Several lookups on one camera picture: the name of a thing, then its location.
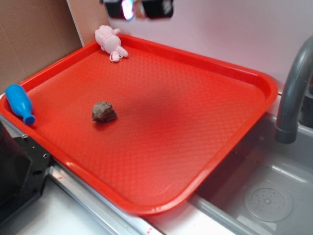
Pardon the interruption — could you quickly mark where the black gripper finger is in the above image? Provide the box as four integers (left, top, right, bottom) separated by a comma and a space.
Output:
100, 0, 134, 21
142, 0, 174, 19

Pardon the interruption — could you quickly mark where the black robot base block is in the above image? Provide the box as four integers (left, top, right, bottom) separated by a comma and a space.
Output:
0, 124, 51, 225

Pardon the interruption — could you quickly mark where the pink plush toy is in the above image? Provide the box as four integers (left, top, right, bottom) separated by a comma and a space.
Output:
94, 25, 129, 63

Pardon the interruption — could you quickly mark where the brown cardboard panel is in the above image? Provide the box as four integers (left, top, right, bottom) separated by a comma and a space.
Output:
0, 0, 82, 93

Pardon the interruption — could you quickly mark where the brown rock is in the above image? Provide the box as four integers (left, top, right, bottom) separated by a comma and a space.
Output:
91, 101, 117, 123

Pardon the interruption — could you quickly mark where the red plastic tray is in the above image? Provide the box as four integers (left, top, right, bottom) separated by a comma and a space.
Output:
0, 35, 278, 215

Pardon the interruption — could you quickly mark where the blue plastic toy bottle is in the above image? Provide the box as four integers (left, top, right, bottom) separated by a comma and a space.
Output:
5, 84, 36, 125

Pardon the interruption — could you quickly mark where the grey toy faucet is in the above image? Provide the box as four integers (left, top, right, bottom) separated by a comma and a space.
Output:
274, 37, 313, 144

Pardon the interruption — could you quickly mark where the grey toy sink basin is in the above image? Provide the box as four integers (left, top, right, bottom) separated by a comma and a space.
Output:
189, 114, 313, 235

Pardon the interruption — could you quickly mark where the silver metal rail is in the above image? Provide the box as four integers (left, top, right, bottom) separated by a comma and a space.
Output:
0, 115, 162, 235

